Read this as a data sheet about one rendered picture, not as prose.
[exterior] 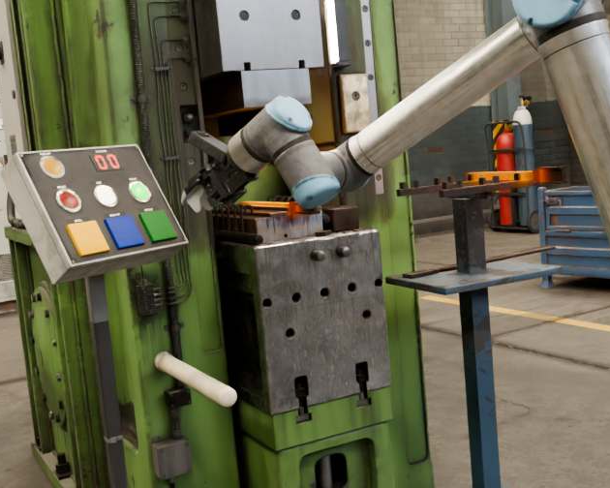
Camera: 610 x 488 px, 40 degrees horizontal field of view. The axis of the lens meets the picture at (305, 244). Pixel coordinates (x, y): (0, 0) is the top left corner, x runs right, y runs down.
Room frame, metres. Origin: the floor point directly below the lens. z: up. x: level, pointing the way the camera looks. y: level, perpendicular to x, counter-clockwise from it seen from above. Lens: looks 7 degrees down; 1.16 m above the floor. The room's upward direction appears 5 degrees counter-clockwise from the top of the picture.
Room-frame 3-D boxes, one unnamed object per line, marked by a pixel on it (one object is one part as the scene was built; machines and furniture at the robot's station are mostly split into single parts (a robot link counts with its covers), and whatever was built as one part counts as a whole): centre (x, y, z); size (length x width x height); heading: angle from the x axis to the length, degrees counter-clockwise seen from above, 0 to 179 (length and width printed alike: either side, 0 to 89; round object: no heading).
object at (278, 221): (2.45, 0.13, 0.96); 0.42 x 0.20 x 0.09; 27
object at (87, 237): (1.78, 0.46, 1.01); 0.07 x 0.05 x 0.07; 142
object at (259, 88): (2.45, 0.13, 1.32); 0.42 x 0.20 x 0.10; 27
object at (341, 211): (2.40, -0.10, 0.95); 0.12 x 0.08 x 0.06; 27
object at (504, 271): (2.38, -0.47, 0.75); 0.40 x 0.30 x 0.02; 115
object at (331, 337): (2.49, 0.09, 0.69); 0.56 x 0.38 x 0.45; 27
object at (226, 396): (2.03, 0.30, 0.62); 0.44 x 0.05 x 0.05; 27
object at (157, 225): (1.94, 0.33, 1.01); 0.07 x 0.05 x 0.07; 142
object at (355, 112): (2.53, -0.18, 1.27); 0.09 x 0.02 x 0.17; 117
